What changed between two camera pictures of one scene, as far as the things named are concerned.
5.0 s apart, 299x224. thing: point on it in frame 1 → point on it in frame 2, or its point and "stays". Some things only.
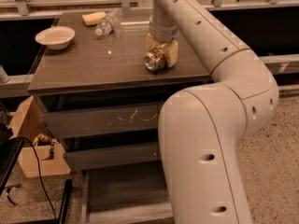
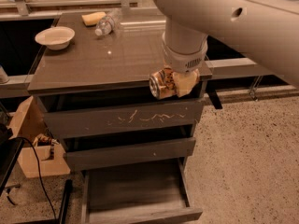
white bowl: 56,37 stays
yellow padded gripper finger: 172,52 → 185,81
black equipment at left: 10,149 stays
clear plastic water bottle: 108,22 stays
